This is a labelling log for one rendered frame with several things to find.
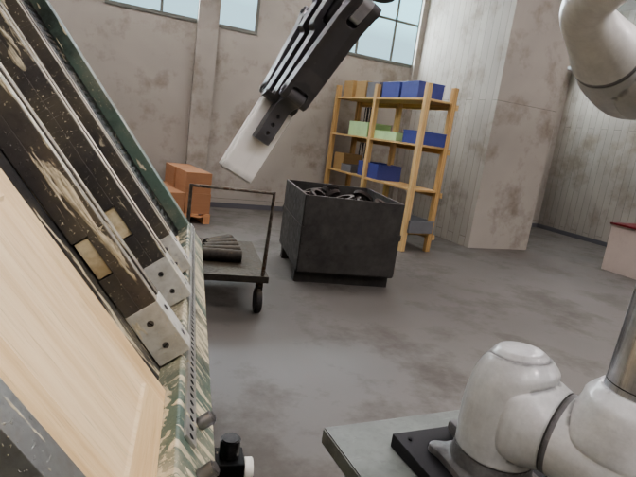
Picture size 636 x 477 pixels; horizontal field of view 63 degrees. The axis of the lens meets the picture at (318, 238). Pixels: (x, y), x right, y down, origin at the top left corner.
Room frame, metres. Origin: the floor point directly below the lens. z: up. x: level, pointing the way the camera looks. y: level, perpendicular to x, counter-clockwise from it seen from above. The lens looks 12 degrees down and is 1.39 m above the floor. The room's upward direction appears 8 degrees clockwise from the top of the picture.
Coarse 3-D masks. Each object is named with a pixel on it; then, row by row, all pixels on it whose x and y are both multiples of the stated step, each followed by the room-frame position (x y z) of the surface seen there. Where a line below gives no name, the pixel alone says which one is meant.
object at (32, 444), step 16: (0, 384) 0.43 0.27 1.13; (0, 400) 0.42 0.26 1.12; (16, 400) 0.44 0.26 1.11; (0, 416) 0.41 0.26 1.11; (16, 416) 0.42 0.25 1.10; (32, 416) 0.44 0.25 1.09; (0, 432) 0.40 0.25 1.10; (16, 432) 0.41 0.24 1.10; (32, 432) 0.43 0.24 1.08; (0, 448) 0.40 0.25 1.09; (16, 448) 0.40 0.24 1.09; (32, 448) 0.42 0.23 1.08; (48, 448) 0.44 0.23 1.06; (0, 464) 0.40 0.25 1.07; (16, 464) 0.40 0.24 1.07; (32, 464) 0.40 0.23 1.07; (48, 464) 0.42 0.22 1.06; (64, 464) 0.44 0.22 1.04
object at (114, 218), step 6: (108, 210) 1.25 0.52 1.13; (114, 210) 1.25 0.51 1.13; (108, 216) 1.25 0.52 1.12; (114, 216) 1.25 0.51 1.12; (114, 222) 1.25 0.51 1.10; (120, 222) 1.26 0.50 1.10; (120, 228) 1.26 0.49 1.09; (126, 228) 1.26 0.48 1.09; (120, 234) 1.26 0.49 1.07; (126, 234) 1.26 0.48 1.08
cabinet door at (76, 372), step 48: (0, 192) 0.74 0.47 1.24; (0, 240) 0.66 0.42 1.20; (48, 240) 0.79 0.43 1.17; (0, 288) 0.58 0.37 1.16; (48, 288) 0.70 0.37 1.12; (0, 336) 0.52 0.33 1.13; (48, 336) 0.61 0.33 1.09; (96, 336) 0.74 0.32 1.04; (48, 384) 0.55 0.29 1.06; (96, 384) 0.65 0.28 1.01; (144, 384) 0.80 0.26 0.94; (48, 432) 0.49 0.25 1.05; (96, 432) 0.57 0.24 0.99; (144, 432) 0.69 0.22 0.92
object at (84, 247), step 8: (80, 240) 0.94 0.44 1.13; (88, 240) 0.93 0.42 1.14; (80, 248) 0.93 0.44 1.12; (88, 248) 0.93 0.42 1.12; (88, 256) 0.93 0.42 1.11; (96, 256) 0.94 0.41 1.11; (88, 264) 0.93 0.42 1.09; (96, 264) 0.94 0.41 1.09; (104, 264) 0.94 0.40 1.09; (96, 272) 0.94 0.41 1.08; (104, 272) 0.94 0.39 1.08; (112, 272) 0.94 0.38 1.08
